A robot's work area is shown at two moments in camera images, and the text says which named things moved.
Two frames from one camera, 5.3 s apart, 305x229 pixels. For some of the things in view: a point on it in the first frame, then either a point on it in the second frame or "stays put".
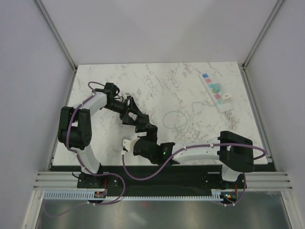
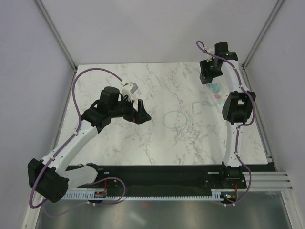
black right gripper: x=152 y=130 -> x=204 y=65
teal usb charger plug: x=216 y=87 stays put
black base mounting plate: x=161 y=181 stays put
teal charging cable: x=185 y=114 stays put
